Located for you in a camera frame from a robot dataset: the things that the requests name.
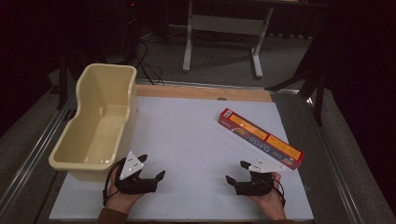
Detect person's right hand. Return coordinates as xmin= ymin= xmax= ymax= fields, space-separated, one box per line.
xmin=248 ymin=172 xmax=288 ymax=220

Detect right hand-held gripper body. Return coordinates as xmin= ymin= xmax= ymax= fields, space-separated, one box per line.
xmin=234 ymin=157 xmax=286 ymax=197

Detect dark device with red light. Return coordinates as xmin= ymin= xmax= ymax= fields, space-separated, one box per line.
xmin=121 ymin=0 xmax=140 ymax=62

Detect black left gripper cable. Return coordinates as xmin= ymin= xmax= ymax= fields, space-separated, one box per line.
xmin=102 ymin=161 xmax=123 ymax=207

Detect person's left hand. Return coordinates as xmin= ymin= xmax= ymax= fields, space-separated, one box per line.
xmin=104 ymin=157 xmax=145 ymax=216

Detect cream plastic tub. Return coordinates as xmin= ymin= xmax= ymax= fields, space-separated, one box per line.
xmin=48 ymin=63 xmax=138 ymax=183

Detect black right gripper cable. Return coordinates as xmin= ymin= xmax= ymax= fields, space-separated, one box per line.
xmin=273 ymin=177 xmax=287 ymax=207

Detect metal table rail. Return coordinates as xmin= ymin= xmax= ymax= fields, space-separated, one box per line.
xmin=304 ymin=96 xmax=367 ymax=224
xmin=0 ymin=90 xmax=78 ymax=220
xmin=134 ymin=78 xmax=301 ymax=95

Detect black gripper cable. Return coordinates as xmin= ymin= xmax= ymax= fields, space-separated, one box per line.
xmin=273 ymin=177 xmax=287 ymax=207
xmin=102 ymin=161 xmax=123 ymax=207

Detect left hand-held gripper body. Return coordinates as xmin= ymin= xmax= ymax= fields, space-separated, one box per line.
xmin=114 ymin=150 xmax=158 ymax=196

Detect black floor cables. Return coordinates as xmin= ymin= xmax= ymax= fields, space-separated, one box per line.
xmin=133 ymin=39 xmax=166 ymax=87

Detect white table mat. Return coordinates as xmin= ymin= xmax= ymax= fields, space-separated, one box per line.
xmin=49 ymin=95 xmax=315 ymax=222

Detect long red wrap box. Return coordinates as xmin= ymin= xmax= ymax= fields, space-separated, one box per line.
xmin=218 ymin=107 xmax=305 ymax=172

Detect white metal desk frame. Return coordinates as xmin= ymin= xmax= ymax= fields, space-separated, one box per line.
xmin=181 ymin=0 xmax=276 ymax=79

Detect black metal stand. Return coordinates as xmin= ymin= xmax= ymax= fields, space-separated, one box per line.
xmin=265 ymin=40 xmax=328 ymax=127

